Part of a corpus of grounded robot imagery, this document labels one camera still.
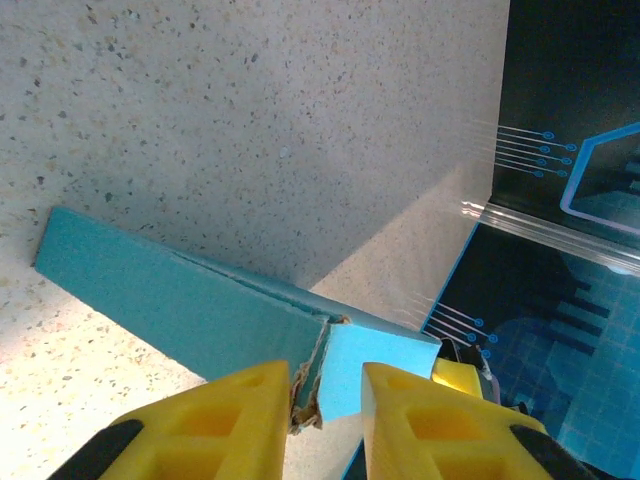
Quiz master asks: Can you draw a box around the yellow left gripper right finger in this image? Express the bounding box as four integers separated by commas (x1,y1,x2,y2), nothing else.
362,362,601,480

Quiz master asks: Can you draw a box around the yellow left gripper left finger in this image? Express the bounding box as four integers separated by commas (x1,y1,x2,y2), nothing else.
59,359,292,480

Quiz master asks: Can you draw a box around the blue paper box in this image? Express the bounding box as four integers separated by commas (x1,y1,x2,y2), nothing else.
33,206,444,436

